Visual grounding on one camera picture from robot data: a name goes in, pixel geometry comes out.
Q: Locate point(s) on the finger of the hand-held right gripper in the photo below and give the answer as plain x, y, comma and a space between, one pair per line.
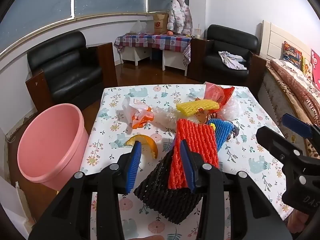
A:
297, 125
275, 142

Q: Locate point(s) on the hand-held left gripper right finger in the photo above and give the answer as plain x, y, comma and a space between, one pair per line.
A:
187, 165

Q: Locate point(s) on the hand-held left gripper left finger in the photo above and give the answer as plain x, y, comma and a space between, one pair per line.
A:
133, 165

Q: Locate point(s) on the orange peel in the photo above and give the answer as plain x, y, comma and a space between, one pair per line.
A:
148, 141

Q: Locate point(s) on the red foam fruit net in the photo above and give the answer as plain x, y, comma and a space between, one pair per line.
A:
197, 135

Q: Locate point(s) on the black foam fruit net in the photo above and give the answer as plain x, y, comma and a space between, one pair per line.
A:
165, 195

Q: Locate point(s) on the blue foam fruit net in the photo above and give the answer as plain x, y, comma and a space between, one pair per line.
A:
222, 130

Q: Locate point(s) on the yellow foam fruit net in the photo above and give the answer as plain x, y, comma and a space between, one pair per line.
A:
195, 106

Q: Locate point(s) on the red plastic bag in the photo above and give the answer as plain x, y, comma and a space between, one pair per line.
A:
215, 91

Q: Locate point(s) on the pink plastic bucket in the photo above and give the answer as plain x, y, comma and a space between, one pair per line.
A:
50, 140

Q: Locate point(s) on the bed with patterned blanket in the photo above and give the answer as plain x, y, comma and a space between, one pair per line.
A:
295, 85

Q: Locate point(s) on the dark crumpled wrapper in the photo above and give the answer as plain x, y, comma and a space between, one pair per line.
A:
235, 131

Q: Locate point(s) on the clear bubble wrap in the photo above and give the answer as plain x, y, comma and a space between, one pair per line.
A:
165, 117

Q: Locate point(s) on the clear plastic bag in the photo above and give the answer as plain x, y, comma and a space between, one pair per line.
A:
232, 108

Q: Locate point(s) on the white and orange plastic bag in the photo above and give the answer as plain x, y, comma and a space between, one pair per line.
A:
135, 110

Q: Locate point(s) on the yellow pillow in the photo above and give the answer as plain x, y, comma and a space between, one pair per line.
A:
307, 66

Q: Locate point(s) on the pink pillow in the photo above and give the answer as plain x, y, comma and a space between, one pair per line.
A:
316, 67

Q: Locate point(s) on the colourful striped pillow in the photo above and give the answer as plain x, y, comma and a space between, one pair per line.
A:
292, 53

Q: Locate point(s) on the cream bed headboard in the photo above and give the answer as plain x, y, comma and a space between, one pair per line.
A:
272, 40

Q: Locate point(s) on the patterned cloth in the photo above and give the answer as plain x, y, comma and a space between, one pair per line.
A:
231, 60

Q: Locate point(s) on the white desk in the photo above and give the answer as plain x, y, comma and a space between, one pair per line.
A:
172, 60

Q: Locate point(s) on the black leather armchair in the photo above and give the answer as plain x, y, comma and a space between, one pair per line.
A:
225, 37
65, 67

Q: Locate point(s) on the checkered cloth side table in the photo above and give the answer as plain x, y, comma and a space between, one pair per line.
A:
150, 40

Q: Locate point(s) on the white cardboard sheet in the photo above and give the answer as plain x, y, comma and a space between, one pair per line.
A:
12, 205

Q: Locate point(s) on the plastic cup with straw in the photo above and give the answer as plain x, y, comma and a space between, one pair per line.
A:
198, 33

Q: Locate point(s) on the orange fruit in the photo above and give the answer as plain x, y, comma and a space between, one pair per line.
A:
170, 33

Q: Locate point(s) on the cardboard box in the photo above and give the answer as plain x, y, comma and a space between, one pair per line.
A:
160, 25

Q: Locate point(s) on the white puffer jacket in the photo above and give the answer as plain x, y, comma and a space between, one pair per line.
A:
178, 12

